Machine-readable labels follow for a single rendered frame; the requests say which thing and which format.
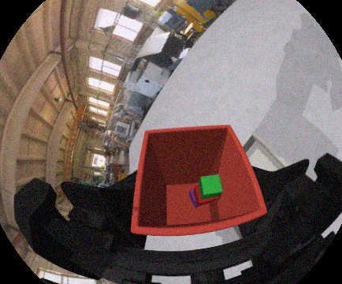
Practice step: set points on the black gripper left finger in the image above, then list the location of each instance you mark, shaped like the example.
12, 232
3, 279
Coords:
116, 201

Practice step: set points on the dark red square cup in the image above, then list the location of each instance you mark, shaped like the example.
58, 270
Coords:
170, 165

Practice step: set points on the purple block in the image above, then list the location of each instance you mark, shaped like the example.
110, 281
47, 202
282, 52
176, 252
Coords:
191, 194

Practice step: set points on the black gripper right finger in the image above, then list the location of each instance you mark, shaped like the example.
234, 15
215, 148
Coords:
271, 183

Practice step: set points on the green block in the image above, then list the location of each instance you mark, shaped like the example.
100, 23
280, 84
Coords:
210, 186

